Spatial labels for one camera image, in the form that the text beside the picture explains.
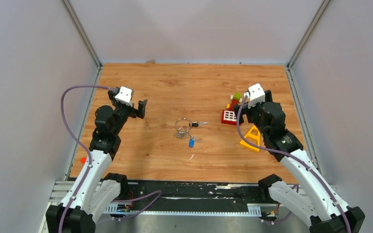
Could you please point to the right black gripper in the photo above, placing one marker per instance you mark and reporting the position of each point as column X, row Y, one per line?
column 246, row 110

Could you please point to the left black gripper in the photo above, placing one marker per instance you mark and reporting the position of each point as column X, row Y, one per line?
column 140, row 112

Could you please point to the silver keyring with clips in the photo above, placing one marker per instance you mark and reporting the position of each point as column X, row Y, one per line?
column 182, row 132

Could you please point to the black head silver key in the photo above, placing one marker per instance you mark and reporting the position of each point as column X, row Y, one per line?
column 197, row 124

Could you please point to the blue key tag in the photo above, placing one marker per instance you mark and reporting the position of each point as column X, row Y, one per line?
column 193, row 140

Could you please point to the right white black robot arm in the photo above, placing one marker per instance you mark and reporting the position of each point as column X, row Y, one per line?
column 322, row 210

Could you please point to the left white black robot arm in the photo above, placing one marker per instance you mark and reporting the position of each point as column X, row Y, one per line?
column 91, row 194

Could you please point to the red green toy brick car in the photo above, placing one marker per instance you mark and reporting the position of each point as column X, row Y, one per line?
column 236, row 99

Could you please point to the red white toy block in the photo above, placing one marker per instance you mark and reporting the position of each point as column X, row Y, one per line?
column 228, row 117

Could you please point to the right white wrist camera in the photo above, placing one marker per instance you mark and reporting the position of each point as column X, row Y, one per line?
column 255, row 94

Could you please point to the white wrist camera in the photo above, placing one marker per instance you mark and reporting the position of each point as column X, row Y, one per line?
column 255, row 94
column 124, row 96

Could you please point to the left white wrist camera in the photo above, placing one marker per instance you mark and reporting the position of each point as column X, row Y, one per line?
column 124, row 96

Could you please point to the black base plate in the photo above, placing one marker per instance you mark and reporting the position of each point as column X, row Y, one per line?
column 194, row 196

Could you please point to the white slotted cable duct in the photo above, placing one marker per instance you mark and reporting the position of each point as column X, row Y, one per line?
column 252, row 211

